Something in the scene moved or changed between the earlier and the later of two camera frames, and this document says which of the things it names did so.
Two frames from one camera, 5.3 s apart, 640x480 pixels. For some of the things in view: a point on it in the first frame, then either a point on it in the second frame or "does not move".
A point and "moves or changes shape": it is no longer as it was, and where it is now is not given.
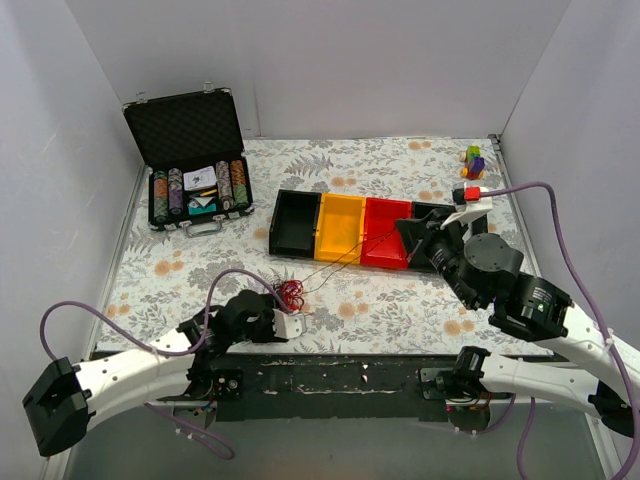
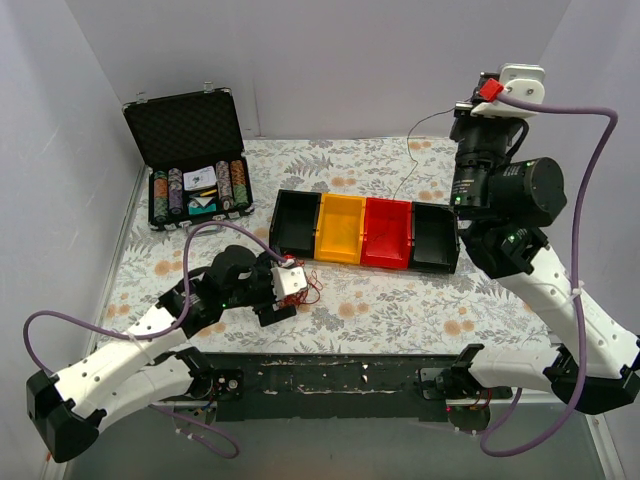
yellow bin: (340, 226) does not move
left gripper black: (267, 326) to (275, 314)
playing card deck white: (200, 178) does not move
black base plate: (337, 388) does not move
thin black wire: (385, 234) to (409, 145)
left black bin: (292, 229) does not move
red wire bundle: (291, 292) moves or changes shape
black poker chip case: (199, 174) does not move
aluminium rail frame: (183, 439) does not move
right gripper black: (424, 240) to (484, 129)
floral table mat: (160, 282) does not move
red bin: (383, 246) does not move
